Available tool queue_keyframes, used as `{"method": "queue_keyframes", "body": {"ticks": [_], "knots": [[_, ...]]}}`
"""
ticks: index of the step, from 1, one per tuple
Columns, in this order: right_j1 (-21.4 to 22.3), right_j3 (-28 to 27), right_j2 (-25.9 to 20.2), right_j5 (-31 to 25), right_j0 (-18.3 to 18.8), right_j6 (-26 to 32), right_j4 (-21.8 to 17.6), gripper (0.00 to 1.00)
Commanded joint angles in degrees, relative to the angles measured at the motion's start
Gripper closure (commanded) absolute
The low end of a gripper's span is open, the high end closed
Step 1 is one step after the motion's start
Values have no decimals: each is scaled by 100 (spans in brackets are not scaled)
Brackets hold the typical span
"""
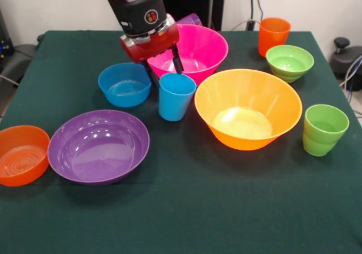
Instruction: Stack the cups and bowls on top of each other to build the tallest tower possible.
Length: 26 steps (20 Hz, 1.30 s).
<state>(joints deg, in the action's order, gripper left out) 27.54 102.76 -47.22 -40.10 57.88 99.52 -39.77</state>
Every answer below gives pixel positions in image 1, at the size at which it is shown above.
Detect orange plastic bowl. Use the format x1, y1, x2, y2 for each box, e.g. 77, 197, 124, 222
0, 125, 50, 188

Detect purple plastic bowl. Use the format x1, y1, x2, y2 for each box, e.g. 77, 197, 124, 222
47, 109, 150, 187

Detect dark equipment box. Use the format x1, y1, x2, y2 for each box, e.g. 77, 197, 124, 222
0, 7, 15, 60

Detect green plastic bowl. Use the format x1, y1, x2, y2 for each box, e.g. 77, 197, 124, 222
265, 45, 315, 83

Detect yellow plastic bowl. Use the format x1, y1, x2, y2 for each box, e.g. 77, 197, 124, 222
194, 68, 303, 152

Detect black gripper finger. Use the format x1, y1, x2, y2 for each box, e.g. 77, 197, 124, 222
169, 46, 184, 74
143, 61, 161, 90

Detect purple plastic cup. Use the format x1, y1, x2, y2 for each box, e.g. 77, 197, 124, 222
176, 12, 203, 27

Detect grey chair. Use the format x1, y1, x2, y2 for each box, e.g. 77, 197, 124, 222
0, 43, 37, 88

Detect orange plastic cup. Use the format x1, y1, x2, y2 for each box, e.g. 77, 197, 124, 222
258, 18, 291, 57

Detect pink plastic bowl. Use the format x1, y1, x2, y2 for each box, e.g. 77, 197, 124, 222
146, 24, 229, 89

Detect blue plastic cup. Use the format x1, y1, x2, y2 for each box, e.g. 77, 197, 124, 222
158, 72, 197, 122

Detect green plastic cup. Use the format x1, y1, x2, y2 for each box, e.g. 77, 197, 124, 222
302, 104, 350, 157

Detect blue plastic bowl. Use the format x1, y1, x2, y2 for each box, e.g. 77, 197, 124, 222
98, 62, 152, 108

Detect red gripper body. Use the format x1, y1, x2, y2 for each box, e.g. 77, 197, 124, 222
119, 13, 180, 64

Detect grey cable with plug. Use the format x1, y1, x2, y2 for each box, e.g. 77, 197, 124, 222
230, 18, 261, 32

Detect blue and white cables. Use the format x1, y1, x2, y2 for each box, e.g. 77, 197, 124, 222
339, 54, 362, 102

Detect dark green tablecloth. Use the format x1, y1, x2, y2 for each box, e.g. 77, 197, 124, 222
0, 30, 362, 254

